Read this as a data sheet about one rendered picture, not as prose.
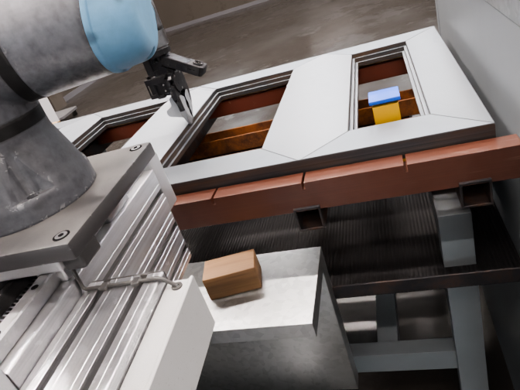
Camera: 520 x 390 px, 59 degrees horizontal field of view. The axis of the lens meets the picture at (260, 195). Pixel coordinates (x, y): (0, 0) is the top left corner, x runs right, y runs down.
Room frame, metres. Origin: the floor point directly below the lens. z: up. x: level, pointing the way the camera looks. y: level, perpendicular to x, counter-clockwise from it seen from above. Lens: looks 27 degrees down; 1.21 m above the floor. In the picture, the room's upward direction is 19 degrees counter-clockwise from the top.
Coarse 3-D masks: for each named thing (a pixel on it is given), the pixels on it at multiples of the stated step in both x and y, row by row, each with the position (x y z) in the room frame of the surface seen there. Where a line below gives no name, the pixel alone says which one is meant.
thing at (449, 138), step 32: (352, 64) 1.30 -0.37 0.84; (224, 96) 1.49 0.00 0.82; (352, 96) 1.05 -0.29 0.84; (416, 96) 0.95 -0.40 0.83; (96, 128) 1.60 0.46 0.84; (192, 128) 1.24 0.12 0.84; (352, 128) 0.87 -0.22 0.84; (480, 128) 0.68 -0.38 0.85; (160, 160) 1.04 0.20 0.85; (320, 160) 0.77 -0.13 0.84; (352, 160) 0.75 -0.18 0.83; (192, 192) 0.86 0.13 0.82
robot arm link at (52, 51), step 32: (0, 0) 0.47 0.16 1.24; (32, 0) 0.46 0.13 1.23; (64, 0) 0.46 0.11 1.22; (96, 0) 0.46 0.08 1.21; (128, 0) 0.47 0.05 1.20; (0, 32) 0.46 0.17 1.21; (32, 32) 0.46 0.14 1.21; (64, 32) 0.46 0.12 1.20; (96, 32) 0.46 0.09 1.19; (128, 32) 0.46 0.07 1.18; (32, 64) 0.46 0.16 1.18; (64, 64) 0.46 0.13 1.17; (96, 64) 0.47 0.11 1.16; (128, 64) 0.49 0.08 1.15
